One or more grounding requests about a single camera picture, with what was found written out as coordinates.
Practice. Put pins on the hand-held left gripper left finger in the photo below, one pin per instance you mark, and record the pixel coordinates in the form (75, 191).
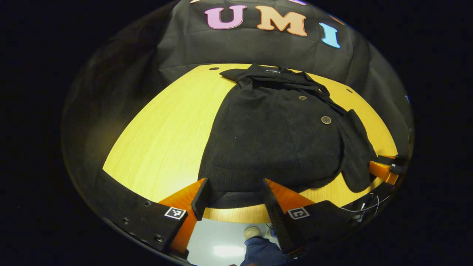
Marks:
(202, 199)

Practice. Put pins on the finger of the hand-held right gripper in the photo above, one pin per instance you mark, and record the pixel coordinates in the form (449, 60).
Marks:
(382, 171)

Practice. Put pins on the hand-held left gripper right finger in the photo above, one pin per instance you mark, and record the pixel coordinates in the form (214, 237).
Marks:
(275, 218)

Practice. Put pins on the black buttoned cardigan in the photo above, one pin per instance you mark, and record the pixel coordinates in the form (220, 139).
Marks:
(277, 140)

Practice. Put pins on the person's beige shoe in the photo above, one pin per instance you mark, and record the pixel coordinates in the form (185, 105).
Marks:
(252, 232)

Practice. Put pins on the black backdrop cloth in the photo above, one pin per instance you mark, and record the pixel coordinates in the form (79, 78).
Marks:
(258, 48)

